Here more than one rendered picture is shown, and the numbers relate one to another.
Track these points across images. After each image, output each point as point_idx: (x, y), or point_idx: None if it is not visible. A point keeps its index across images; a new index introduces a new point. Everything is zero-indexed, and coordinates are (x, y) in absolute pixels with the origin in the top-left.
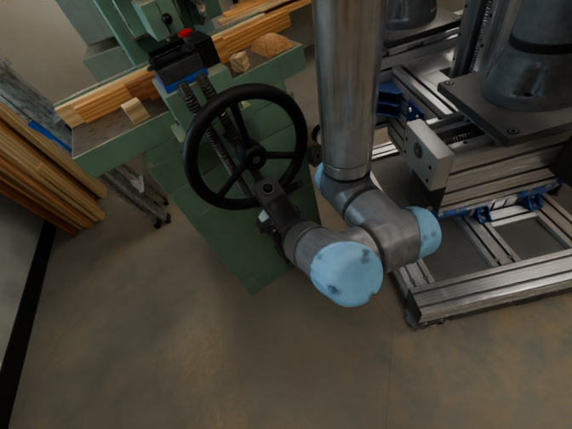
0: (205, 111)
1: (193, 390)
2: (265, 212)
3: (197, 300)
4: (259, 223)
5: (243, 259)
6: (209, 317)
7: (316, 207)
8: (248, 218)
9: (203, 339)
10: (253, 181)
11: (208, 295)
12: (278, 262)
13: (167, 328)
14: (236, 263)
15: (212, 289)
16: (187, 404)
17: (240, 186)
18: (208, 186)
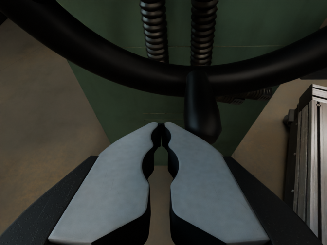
0: None
1: (17, 217)
2: (143, 146)
3: (76, 135)
4: (32, 232)
5: (126, 133)
6: (74, 159)
7: (247, 129)
8: (154, 94)
9: (56, 175)
10: (190, 43)
11: (87, 137)
12: (165, 155)
13: (37, 142)
14: (116, 133)
15: (94, 134)
16: (3, 227)
17: (147, 21)
18: (105, 1)
